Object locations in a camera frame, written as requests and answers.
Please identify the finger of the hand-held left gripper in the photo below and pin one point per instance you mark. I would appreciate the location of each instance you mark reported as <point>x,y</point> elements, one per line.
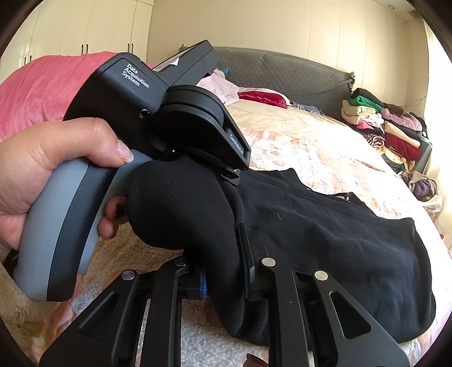
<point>229,174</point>

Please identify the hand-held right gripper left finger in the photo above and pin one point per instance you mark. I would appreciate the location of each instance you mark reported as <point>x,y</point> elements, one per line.
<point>203,284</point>

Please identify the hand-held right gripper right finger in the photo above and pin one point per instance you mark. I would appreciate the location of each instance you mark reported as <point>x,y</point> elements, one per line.
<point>247,261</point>

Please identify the black sweater with orange cuffs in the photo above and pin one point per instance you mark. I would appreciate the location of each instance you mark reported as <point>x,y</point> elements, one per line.
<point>317,247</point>

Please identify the pile of folded clothes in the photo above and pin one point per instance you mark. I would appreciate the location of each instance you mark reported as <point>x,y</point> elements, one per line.
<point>385,130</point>

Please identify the plastic bag with clothes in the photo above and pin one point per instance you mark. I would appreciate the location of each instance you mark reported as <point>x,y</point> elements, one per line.
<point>423,190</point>

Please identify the person's left hand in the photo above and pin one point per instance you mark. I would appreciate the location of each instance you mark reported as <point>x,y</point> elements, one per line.
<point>53,148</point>

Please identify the white wardrobe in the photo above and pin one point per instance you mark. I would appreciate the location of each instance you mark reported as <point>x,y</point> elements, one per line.
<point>88,24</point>

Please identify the red velvet cloth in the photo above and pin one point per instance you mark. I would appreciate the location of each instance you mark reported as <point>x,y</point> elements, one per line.
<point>263,98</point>

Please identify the lilac cloth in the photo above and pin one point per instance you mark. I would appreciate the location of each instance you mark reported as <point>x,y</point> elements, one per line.
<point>220,88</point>

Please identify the pink duvet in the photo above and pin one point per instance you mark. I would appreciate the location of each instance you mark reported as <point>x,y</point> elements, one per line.
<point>35,88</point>

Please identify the orange and white fleece blanket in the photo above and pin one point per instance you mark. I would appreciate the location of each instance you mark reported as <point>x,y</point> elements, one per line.
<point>317,151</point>

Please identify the dark patterned cloth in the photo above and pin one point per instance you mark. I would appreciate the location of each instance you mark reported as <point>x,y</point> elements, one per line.
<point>307,108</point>

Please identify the grey quilted headboard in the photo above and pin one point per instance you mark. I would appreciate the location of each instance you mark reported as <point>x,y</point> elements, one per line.
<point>289,74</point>

